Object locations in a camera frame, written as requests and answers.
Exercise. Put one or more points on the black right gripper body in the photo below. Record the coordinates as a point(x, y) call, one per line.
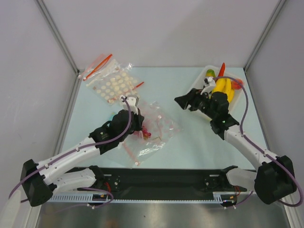
point(193, 100)

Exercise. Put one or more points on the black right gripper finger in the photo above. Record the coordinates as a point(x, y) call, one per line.
point(182, 101)
point(192, 92)

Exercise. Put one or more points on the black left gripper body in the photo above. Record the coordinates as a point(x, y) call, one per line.
point(135, 125)

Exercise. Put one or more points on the red grape bunch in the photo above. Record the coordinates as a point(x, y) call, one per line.
point(151, 134)

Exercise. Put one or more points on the clear bag pink dots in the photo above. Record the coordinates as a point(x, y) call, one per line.
point(134, 151)

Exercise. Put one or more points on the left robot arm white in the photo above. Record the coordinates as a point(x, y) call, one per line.
point(40, 181)

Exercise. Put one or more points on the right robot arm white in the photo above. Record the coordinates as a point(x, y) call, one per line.
point(274, 177)

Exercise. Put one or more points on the clear bag cream dots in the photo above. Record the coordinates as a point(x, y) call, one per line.
point(113, 81)

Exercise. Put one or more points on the clear bag red zipper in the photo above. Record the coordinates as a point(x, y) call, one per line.
point(95, 66)

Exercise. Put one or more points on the white plastic fruit basket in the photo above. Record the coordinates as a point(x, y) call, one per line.
point(199, 82)

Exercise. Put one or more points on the yellow banana bunch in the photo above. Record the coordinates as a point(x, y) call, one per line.
point(228, 90)

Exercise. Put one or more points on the green yellow mango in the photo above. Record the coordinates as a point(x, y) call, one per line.
point(210, 73)

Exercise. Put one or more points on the red orange peach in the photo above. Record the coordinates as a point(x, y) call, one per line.
point(236, 84)

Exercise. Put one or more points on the red chili pepper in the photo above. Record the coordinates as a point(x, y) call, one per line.
point(222, 70)

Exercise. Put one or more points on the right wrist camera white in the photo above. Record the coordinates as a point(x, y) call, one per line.
point(209, 85)

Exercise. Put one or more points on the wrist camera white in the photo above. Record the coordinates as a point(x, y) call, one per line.
point(130, 102)
point(209, 85)

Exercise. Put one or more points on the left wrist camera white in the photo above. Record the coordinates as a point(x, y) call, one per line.
point(130, 102)

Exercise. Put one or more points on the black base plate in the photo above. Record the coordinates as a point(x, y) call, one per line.
point(171, 181)

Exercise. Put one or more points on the grey cable duct rail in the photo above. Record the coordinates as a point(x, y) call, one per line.
point(186, 196)

